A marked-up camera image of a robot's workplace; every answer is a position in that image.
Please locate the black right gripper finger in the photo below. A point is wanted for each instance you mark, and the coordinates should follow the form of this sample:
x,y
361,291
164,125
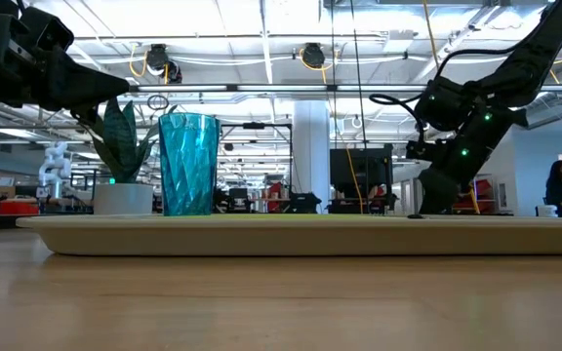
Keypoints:
x,y
438,192

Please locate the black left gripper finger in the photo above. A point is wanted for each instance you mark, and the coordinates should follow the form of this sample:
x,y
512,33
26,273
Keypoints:
x,y
81,83
85,114

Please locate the teal faceted plastic cup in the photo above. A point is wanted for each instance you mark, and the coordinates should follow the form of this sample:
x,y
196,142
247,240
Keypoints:
x,y
188,166

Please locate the beige plastic tray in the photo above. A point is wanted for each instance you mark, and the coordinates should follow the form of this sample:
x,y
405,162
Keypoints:
x,y
286,239

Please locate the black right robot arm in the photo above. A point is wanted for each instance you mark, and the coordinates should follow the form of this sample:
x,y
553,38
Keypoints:
x,y
530,63

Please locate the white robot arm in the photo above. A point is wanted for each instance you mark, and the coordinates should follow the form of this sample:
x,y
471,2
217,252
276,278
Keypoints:
x,y
55,168

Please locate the red storage bins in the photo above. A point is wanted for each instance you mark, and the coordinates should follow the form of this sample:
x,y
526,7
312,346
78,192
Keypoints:
x,y
483,190

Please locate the black monitor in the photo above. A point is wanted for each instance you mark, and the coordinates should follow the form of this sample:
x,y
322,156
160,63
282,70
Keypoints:
x,y
378,168

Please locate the snake plant in white pot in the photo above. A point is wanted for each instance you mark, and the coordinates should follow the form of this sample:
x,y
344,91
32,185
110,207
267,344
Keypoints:
x,y
122,197

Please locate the white container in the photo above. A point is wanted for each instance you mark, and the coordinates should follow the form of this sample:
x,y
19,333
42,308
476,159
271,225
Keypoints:
x,y
547,210

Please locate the red bin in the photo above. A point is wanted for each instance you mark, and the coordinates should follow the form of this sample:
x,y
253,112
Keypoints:
x,y
17,207

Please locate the black bag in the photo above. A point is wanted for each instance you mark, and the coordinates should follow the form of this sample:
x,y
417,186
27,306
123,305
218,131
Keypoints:
x,y
304,204

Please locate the white column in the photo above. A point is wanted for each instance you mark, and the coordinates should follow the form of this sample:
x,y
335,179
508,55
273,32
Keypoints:
x,y
310,146

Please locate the long ceiling light bar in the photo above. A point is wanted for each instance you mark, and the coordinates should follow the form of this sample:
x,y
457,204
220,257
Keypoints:
x,y
286,88

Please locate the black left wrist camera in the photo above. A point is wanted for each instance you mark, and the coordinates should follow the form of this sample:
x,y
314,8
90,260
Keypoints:
x,y
49,27

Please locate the black frame rig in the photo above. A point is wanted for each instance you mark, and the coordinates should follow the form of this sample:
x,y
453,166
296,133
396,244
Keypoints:
x,y
254,125

